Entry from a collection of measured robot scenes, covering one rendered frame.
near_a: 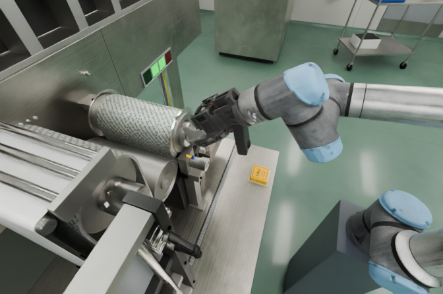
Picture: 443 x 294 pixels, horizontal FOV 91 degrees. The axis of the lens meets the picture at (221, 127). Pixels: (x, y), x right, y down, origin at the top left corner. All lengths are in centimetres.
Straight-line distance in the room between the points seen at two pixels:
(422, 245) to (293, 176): 152
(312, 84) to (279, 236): 156
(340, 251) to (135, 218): 74
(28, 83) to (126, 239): 50
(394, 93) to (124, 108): 63
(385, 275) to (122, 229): 60
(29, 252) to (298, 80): 84
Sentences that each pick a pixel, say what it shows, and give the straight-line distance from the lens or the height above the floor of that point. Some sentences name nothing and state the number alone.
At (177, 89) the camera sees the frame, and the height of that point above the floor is 75.
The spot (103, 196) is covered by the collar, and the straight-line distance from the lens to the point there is 43.
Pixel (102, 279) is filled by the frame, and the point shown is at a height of 144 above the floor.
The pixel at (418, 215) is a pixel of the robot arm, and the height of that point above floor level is 113.
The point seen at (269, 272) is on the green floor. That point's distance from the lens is 177.
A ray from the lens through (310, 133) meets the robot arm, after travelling 43.
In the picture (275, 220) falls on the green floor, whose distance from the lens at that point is 188.
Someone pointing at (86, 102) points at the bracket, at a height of 129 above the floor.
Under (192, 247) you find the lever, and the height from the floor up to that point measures 136.
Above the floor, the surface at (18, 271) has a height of 99.
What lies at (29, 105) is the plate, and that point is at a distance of 71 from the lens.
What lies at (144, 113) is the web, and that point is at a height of 131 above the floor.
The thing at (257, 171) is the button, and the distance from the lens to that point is 94.
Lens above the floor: 171
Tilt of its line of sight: 46 degrees down
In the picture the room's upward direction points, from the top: straight up
